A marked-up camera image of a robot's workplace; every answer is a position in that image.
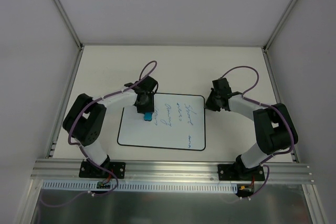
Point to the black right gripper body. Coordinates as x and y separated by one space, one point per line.
211 100

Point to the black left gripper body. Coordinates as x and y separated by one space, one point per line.
146 107

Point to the blue whiteboard eraser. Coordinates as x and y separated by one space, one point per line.
148 116

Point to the white whiteboard black rim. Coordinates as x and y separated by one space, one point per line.
178 123

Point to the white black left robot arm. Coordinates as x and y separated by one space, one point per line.
85 119

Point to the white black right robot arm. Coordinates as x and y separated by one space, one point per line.
274 130

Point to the shiny metal front panel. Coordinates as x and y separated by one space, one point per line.
274 204

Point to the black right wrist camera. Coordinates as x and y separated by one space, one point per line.
221 86

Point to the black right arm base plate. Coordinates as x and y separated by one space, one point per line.
231 172

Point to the white slotted cable duct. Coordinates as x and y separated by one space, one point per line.
133 186

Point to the aluminium left corner post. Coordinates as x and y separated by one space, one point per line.
64 16

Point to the aluminium corner post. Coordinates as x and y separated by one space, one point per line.
64 16
279 25

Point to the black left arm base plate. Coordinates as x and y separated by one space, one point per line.
89 170

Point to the aluminium front rail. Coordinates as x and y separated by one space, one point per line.
161 171

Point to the aluminium right corner post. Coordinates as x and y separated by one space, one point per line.
279 25

